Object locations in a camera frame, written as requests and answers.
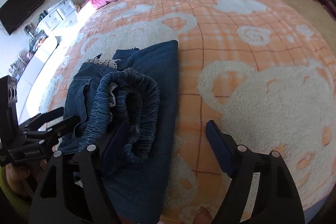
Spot blue denim lace-hem pants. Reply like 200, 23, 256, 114
59, 40, 179, 223

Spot yellow-green sleeve forearm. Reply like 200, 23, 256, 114
1, 167, 30, 219

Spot left hand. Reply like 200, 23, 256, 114
5, 159, 48, 196

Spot right hand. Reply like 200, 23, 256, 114
193, 206, 213, 224

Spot white drawer cabinet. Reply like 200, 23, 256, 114
37, 0, 77, 36

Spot orange plaid bear blanket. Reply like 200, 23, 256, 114
39, 0, 335, 223

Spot black wall television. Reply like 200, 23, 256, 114
0, 0, 46, 35

